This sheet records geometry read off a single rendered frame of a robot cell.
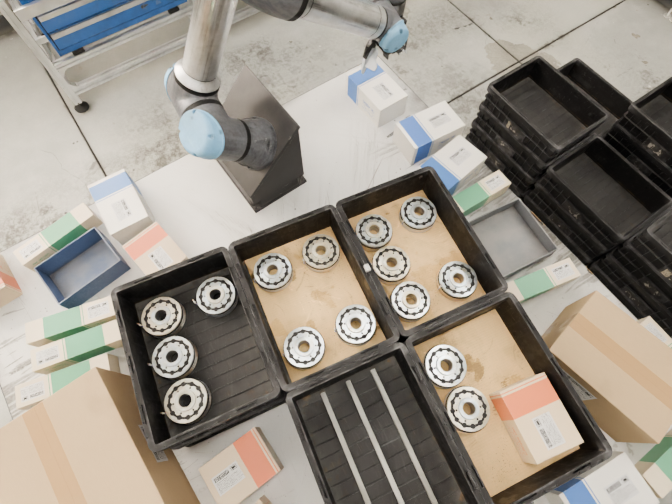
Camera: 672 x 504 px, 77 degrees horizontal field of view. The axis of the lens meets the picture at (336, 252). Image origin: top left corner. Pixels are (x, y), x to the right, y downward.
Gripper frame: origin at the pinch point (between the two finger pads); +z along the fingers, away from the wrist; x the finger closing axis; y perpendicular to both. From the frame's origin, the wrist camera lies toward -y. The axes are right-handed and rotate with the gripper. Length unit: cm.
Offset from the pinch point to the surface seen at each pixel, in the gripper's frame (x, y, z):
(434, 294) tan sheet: -34, 71, 5
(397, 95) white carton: 2.9, 8.0, 9.3
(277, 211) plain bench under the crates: -53, 18, 18
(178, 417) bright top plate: -103, 60, 2
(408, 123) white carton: -1.5, 19.6, 9.2
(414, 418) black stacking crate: -58, 92, 5
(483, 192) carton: 3, 53, 12
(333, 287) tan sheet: -55, 54, 5
